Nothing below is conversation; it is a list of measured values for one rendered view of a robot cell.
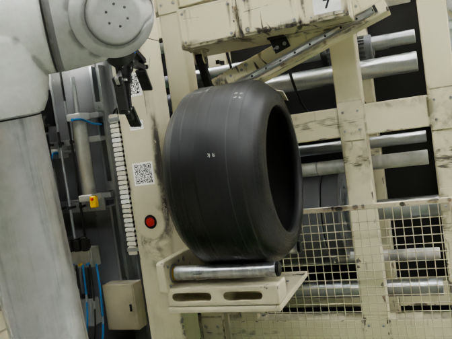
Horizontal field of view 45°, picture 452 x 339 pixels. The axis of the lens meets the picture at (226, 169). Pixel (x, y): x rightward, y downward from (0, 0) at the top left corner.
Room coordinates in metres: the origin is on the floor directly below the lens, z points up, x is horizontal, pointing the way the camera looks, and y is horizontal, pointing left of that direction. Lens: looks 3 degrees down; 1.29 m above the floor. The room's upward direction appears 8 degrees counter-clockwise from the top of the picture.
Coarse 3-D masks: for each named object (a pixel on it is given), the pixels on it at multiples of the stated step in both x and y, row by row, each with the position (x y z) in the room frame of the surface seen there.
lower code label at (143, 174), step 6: (144, 162) 1.77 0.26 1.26; (150, 162) 1.77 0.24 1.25; (138, 168) 1.78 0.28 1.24; (144, 168) 1.78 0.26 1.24; (150, 168) 1.77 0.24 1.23; (138, 174) 1.79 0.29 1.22; (144, 174) 1.78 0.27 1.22; (150, 174) 1.77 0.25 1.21; (138, 180) 1.79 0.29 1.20; (144, 180) 1.78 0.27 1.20; (150, 180) 1.77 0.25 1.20
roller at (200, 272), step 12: (204, 264) 1.66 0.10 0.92; (216, 264) 1.64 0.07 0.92; (228, 264) 1.62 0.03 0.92; (240, 264) 1.60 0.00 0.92; (252, 264) 1.59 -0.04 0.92; (264, 264) 1.57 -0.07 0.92; (276, 264) 1.56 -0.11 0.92; (180, 276) 1.66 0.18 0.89; (192, 276) 1.65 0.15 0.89; (204, 276) 1.64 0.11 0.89; (216, 276) 1.62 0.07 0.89; (228, 276) 1.61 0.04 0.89; (240, 276) 1.60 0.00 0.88; (252, 276) 1.59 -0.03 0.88; (264, 276) 1.58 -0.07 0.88
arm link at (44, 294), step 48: (0, 0) 0.62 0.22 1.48; (0, 48) 0.62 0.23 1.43; (48, 48) 0.65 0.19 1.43; (0, 96) 0.63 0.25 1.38; (0, 144) 0.65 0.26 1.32; (0, 192) 0.66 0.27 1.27; (48, 192) 0.69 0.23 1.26; (0, 240) 0.67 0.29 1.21; (48, 240) 0.69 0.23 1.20; (0, 288) 0.69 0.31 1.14; (48, 288) 0.69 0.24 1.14; (48, 336) 0.69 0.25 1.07
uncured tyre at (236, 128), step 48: (192, 96) 1.65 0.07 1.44; (192, 144) 1.51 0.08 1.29; (240, 144) 1.46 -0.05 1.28; (288, 144) 1.94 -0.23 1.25; (192, 192) 1.49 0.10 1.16; (240, 192) 1.45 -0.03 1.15; (288, 192) 1.95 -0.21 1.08; (192, 240) 1.55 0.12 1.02; (240, 240) 1.51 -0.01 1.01; (288, 240) 1.63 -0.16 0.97
